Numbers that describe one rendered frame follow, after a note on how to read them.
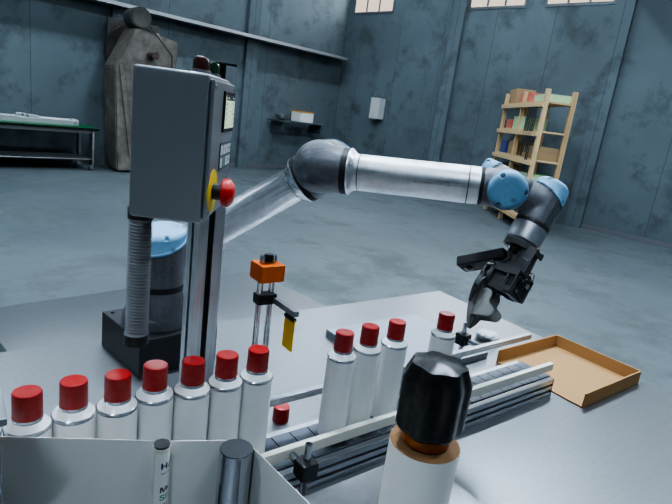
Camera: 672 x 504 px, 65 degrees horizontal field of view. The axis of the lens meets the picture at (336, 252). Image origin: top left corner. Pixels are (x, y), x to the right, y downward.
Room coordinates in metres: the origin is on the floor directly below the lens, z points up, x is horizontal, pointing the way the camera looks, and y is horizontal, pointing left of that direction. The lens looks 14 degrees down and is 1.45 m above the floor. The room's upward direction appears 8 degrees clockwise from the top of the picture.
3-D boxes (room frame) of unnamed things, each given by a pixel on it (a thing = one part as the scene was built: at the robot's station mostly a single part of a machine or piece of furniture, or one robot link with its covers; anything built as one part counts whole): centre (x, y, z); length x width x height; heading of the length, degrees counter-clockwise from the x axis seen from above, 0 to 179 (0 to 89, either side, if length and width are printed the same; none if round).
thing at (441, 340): (1.03, -0.24, 0.98); 0.05 x 0.05 x 0.20
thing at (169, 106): (0.76, 0.23, 1.38); 0.17 x 0.10 x 0.19; 4
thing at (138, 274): (0.74, 0.28, 1.18); 0.04 x 0.04 x 0.21
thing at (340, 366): (0.86, -0.03, 0.98); 0.05 x 0.05 x 0.20
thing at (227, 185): (0.71, 0.16, 1.33); 0.04 x 0.03 x 0.04; 4
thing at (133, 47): (9.75, 3.70, 1.37); 1.43 x 1.23 x 2.74; 137
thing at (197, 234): (0.85, 0.22, 1.17); 0.04 x 0.04 x 0.67; 39
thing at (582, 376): (1.38, -0.69, 0.85); 0.30 x 0.26 x 0.04; 129
